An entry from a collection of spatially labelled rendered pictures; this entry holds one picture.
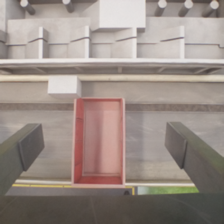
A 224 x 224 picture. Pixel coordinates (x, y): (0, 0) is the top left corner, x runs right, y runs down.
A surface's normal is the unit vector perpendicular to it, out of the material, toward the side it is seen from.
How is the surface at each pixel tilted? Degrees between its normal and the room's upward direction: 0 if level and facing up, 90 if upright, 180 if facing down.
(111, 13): 10
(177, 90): 0
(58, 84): 0
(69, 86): 0
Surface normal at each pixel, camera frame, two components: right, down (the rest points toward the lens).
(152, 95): -0.03, -0.14
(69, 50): -0.52, 0.02
